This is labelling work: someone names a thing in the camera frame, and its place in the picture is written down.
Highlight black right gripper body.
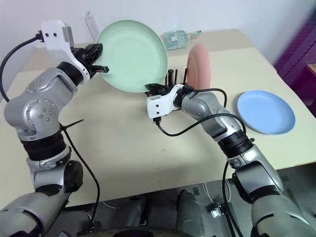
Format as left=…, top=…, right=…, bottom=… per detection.
left=154, top=84, right=175, bottom=97

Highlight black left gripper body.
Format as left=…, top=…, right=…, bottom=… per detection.
left=71, top=46, right=96, bottom=80

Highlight green plate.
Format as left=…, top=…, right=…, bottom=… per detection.
left=95, top=19, right=169, bottom=93

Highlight dark wooden dish rack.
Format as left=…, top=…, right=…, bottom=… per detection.
left=144, top=68, right=190, bottom=112

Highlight clear acrylic stand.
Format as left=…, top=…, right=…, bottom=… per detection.
left=85, top=9, right=101, bottom=41

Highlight pink plate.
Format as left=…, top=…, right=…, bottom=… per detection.
left=186, top=43, right=212, bottom=90

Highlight pale green plastic packet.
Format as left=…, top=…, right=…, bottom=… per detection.
left=162, top=30, right=192, bottom=50

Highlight black zip tie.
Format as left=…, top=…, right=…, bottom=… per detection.
left=60, top=119, right=84, bottom=131

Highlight blue plate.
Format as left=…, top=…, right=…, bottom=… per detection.
left=237, top=90, right=296, bottom=136

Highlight dark rounded grey shape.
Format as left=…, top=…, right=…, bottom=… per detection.
left=118, top=195, right=149, bottom=227
left=176, top=189, right=202, bottom=229

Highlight purple curtain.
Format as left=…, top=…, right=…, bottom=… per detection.
left=273, top=14, right=316, bottom=87

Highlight black rounded housing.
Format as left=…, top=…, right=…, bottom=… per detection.
left=103, top=226, right=183, bottom=237

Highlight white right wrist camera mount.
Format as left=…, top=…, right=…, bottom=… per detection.
left=146, top=83, right=186, bottom=119

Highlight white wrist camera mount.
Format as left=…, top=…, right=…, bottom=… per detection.
left=39, top=20, right=90, bottom=80
left=146, top=83, right=186, bottom=119

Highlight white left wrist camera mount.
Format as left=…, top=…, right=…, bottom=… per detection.
left=39, top=20, right=90, bottom=80

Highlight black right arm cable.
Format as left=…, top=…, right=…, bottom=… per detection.
left=153, top=86, right=247, bottom=237

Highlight thin white wires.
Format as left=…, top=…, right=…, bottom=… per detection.
left=201, top=181, right=233, bottom=205

